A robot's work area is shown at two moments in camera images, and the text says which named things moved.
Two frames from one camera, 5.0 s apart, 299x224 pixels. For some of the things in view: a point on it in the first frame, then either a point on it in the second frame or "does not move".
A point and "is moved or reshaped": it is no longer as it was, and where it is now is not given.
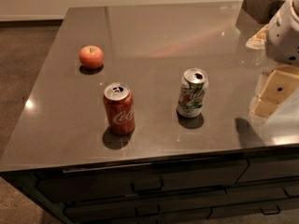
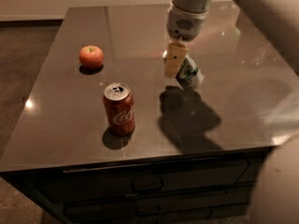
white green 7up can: (192, 94) is moved or reshaped
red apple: (91, 57) does not move
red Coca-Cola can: (120, 107) does not move
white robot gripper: (282, 35) -> (184, 26)
